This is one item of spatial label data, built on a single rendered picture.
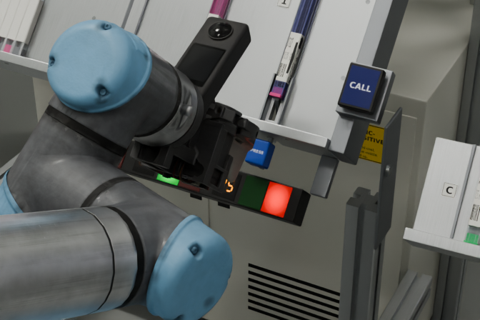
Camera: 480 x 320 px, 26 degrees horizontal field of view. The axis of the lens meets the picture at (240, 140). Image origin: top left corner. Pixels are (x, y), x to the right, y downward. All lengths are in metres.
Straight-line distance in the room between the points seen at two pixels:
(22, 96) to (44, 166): 1.92
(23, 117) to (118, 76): 1.86
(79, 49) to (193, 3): 0.48
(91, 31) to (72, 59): 0.03
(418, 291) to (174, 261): 0.91
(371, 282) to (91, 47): 0.58
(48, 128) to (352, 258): 0.53
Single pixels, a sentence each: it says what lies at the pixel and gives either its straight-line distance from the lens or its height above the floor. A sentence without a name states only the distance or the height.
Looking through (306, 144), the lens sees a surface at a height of 0.72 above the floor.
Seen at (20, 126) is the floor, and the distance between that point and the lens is 2.63.
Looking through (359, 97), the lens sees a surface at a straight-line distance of 1.14.
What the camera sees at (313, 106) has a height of 0.75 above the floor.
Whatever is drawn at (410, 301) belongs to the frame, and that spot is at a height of 0.32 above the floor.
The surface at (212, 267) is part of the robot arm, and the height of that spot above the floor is 0.88.
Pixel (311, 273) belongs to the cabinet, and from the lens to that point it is 1.73.
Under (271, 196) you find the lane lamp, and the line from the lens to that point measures 1.20.
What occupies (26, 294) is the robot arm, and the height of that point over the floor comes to 0.93.
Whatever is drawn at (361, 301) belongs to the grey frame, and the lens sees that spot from 1.30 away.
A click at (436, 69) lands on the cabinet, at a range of 1.56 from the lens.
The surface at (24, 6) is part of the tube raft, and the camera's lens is 1.39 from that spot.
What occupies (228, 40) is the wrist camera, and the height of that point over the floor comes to 0.90.
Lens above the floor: 1.36
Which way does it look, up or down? 33 degrees down
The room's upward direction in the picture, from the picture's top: straight up
